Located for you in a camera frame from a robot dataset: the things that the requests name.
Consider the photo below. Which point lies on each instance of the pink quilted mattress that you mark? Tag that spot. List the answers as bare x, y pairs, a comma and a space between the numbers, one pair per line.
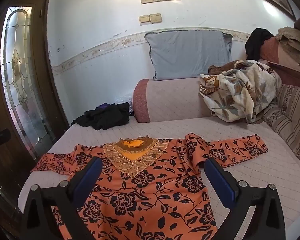
265, 180

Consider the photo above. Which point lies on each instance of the orange floral blouse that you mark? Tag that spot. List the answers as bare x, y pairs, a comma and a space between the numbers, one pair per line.
152, 192

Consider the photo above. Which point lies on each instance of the pile of black clothes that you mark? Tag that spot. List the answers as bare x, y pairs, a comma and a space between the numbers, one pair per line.
107, 117

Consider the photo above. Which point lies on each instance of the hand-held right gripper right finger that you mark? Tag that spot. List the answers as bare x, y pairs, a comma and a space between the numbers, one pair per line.
218, 180

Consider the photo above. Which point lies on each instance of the black garment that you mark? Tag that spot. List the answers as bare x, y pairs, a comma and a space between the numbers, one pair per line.
256, 42

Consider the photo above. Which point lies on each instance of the wooden door with glass pane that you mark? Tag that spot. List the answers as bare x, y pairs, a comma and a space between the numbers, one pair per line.
17, 80

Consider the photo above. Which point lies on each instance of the beige wall switch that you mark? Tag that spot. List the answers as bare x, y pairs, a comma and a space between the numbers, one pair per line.
155, 18
144, 20

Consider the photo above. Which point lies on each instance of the cream floral blanket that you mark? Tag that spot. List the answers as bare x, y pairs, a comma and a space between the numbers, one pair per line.
240, 92

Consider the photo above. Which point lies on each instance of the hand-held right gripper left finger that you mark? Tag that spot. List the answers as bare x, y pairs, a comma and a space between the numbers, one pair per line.
88, 177

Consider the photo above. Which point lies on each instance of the red sofa backrest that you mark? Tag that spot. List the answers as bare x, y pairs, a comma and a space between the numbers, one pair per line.
272, 52

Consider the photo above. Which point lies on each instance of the beige towel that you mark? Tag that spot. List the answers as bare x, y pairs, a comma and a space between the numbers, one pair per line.
292, 45

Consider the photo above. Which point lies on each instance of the striped floral cushion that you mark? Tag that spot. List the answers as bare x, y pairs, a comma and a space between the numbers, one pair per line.
290, 120

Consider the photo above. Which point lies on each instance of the pink quilted bolster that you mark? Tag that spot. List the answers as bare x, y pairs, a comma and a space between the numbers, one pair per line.
170, 100

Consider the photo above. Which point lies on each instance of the brown garment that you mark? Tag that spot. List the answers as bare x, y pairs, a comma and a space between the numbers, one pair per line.
222, 68

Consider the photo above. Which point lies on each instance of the grey pillow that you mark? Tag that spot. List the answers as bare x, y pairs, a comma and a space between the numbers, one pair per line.
187, 55

